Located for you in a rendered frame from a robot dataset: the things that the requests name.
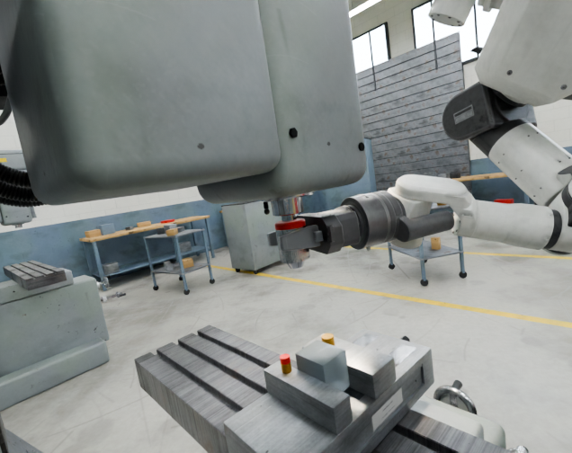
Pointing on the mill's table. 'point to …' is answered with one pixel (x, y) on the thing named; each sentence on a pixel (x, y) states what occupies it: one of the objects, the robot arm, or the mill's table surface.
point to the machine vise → (330, 406)
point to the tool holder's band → (290, 225)
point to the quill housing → (306, 103)
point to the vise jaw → (366, 368)
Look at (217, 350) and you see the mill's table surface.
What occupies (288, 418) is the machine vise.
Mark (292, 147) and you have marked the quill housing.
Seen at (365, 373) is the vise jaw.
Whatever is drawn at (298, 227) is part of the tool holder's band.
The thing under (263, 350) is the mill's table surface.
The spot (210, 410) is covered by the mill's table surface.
